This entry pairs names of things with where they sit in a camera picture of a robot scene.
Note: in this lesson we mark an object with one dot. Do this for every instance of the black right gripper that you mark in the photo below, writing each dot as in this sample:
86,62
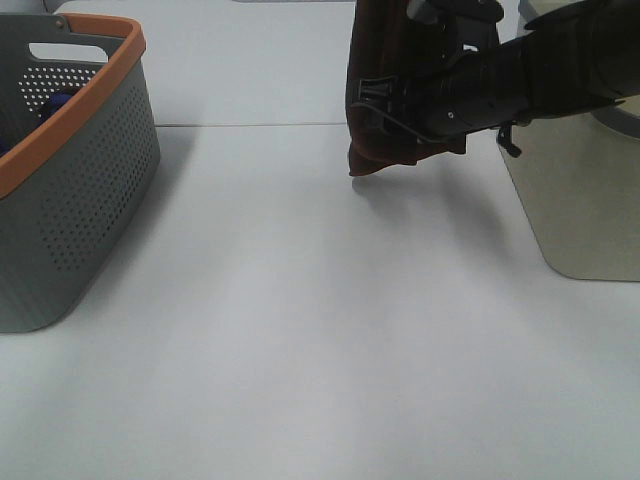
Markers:
449,99

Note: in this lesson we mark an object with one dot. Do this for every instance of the brown towel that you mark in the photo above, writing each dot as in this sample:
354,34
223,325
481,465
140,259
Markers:
385,42

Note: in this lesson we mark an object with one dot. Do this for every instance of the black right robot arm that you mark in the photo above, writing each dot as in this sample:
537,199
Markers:
439,72

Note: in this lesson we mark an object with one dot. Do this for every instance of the beige basket with grey rim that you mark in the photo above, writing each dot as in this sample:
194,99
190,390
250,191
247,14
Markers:
577,175

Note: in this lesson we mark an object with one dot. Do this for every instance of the grey basket with orange rim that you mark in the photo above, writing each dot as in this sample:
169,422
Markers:
71,187

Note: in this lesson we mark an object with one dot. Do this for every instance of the blue cloth in basket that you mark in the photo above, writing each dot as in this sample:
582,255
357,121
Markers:
15,128

